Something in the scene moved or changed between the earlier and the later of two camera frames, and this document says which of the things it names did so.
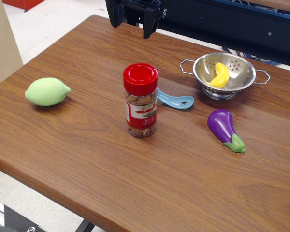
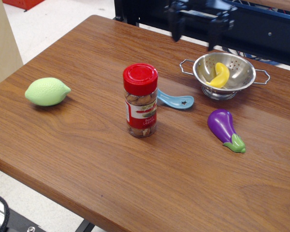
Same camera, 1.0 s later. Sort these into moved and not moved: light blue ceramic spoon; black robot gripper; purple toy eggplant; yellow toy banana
Moved: black robot gripper
Not moved: purple toy eggplant; light blue ceramic spoon; yellow toy banana
